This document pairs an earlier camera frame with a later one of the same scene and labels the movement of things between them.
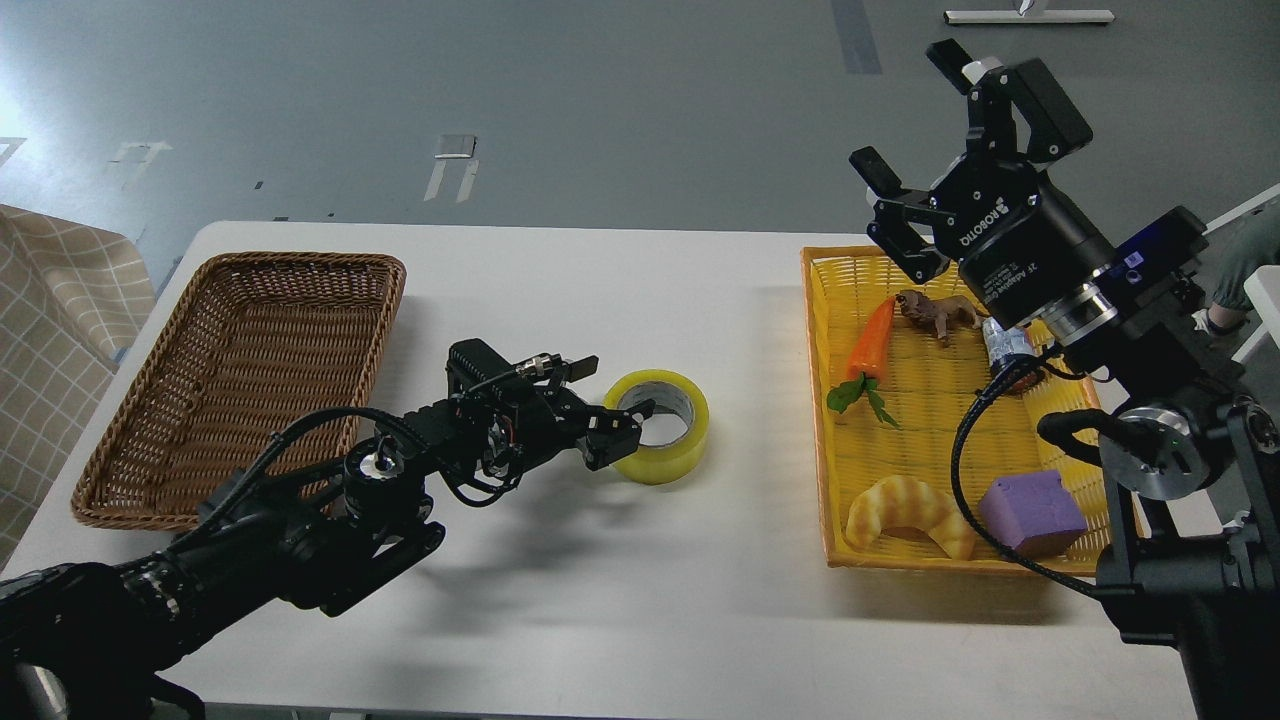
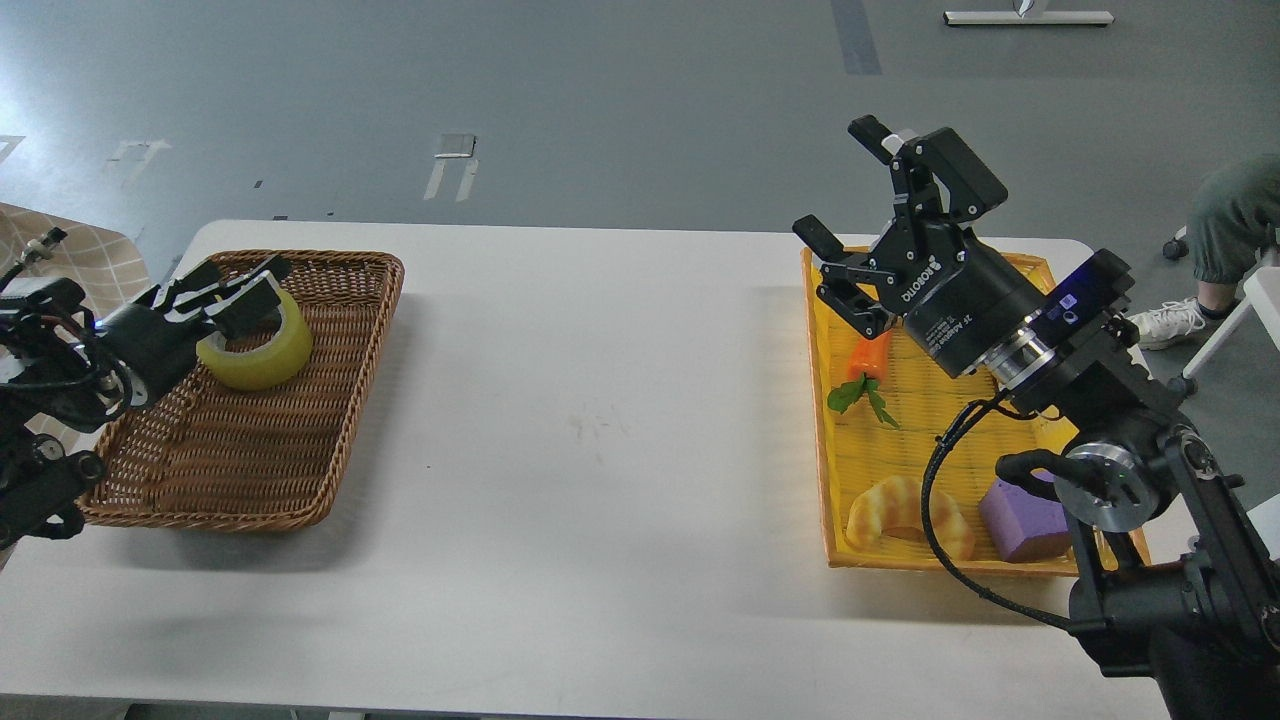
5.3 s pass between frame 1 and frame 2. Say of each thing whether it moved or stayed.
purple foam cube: stayed
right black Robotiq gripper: moved
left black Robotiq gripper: moved
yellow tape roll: moved
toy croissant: stayed
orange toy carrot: stayed
